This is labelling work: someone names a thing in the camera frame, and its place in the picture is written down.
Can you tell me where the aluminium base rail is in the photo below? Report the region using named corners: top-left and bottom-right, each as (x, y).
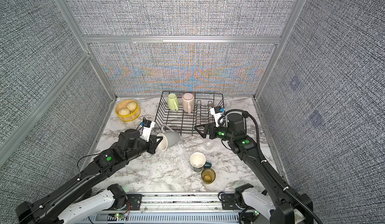
top-left (87, 191), bottom-right (310, 224)

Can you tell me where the clear glass cup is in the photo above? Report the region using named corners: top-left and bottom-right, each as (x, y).
top-left (203, 139), bottom-right (215, 150)

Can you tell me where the light green mug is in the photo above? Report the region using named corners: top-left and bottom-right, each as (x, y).
top-left (167, 94), bottom-right (179, 111)

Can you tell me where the dark green mug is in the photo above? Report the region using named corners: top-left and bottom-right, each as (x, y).
top-left (189, 152), bottom-right (212, 172)

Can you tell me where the steamed bun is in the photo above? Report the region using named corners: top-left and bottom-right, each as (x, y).
top-left (118, 108), bottom-right (131, 116)
top-left (126, 102), bottom-right (137, 112)

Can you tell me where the black ladle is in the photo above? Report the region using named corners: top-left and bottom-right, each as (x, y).
top-left (242, 111), bottom-right (249, 119)

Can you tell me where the black wire dish rack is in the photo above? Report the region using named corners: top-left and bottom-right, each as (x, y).
top-left (154, 91), bottom-right (225, 135)

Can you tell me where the grey mug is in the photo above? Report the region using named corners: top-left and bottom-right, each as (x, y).
top-left (157, 125), bottom-right (180, 151)

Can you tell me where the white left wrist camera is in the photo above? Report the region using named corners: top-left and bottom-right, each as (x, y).
top-left (140, 118), bottom-right (155, 142)

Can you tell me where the left steamed bun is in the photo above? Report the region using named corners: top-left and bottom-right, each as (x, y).
top-left (118, 108), bottom-right (131, 116)

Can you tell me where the amber glass cup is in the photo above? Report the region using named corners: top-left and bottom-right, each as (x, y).
top-left (201, 168), bottom-right (216, 184)

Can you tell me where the pink iridescent mug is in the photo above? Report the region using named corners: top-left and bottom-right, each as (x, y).
top-left (182, 93), bottom-right (195, 114)

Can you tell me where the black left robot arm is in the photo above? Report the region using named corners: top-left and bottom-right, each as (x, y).
top-left (16, 129), bottom-right (163, 224)

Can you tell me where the right steamed bun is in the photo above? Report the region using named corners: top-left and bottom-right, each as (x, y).
top-left (126, 102), bottom-right (137, 112)

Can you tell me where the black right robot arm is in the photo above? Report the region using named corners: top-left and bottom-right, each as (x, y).
top-left (194, 109), bottom-right (322, 224)

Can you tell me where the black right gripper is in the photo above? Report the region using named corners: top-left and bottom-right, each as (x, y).
top-left (196, 121), bottom-right (237, 144)

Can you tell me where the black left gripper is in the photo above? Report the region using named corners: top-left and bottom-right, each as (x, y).
top-left (125, 134), bottom-right (164, 162)

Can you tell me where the yellow bamboo steamer basket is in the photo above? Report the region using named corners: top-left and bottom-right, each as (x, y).
top-left (115, 99), bottom-right (141, 122)

